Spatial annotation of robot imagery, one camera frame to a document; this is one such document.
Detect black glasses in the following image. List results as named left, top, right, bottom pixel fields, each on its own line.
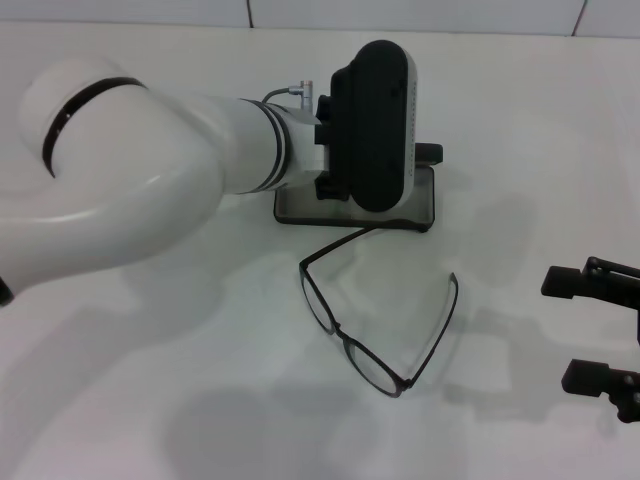
left=298, top=227, right=459, bottom=399

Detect black glasses case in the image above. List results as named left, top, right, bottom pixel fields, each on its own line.
left=273, top=142, right=445, bottom=234

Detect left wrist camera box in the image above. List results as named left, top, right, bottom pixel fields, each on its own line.
left=313, top=39, right=419, bottom=214

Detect left arm cable with connectors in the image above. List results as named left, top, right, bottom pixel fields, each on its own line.
left=263, top=79, right=317, bottom=109

